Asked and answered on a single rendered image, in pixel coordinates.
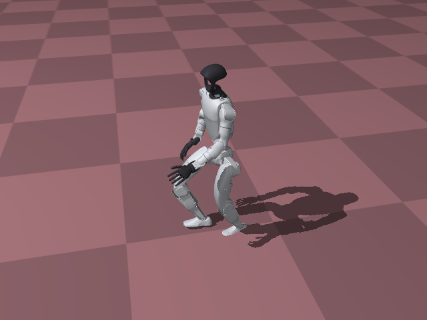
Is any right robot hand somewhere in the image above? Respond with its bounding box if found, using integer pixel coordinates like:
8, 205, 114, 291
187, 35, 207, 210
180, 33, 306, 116
180, 137, 200, 161

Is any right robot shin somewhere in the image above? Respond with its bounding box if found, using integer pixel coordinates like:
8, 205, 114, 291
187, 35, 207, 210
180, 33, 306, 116
171, 188, 205, 221

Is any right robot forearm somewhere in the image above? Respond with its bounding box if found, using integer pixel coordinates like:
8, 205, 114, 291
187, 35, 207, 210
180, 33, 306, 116
193, 110, 206, 143

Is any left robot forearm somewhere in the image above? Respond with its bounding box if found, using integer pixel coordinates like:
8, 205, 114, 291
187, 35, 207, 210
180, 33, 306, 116
192, 141, 224, 170

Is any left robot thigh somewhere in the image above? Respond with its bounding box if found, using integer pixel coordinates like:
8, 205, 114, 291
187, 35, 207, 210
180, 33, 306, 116
214, 157, 240, 212

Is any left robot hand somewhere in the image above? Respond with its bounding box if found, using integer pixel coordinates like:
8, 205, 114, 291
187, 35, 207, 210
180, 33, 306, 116
168, 161, 199, 186

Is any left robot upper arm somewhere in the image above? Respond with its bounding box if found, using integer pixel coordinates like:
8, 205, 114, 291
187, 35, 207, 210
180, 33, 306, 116
213, 104, 236, 151

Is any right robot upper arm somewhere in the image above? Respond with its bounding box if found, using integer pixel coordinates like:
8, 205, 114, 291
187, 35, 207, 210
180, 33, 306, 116
199, 87, 206, 118

